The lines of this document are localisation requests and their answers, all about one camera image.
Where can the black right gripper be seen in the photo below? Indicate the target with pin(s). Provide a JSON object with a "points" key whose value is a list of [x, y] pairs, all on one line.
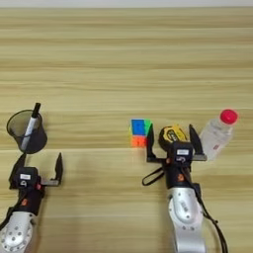
{"points": [[178, 176]]}

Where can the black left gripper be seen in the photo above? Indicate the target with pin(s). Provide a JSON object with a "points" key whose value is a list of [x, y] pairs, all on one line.
{"points": [[31, 199]]}

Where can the yellow black tape measure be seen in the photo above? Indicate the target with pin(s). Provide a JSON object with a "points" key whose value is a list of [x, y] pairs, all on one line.
{"points": [[171, 133]]}

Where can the black mesh pen cup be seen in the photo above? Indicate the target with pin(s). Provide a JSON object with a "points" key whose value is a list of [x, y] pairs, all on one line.
{"points": [[38, 140]]}

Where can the multicoloured puzzle cube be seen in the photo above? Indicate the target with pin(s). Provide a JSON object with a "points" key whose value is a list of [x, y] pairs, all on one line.
{"points": [[138, 126]]}

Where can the black white marker pen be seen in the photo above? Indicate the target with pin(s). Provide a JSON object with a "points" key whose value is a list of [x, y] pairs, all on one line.
{"points": [[30, 126]]}

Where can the clear bottle red cap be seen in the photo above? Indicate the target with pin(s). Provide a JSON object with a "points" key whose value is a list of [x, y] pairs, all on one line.
{"points": [[219, 135]]}

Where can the right gripper white-labelled black box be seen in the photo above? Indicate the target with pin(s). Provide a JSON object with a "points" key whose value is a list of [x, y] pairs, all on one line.
{"points": [[182, 152]]}

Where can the gripper white-labelled black box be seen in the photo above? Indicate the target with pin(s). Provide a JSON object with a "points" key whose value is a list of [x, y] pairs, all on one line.
{"points": [[25, 177], [182, 152]]}

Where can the left gripper white-labelled black box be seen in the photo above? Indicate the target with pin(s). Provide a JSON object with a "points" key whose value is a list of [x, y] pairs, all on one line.
{"points": [[25, 177]]}

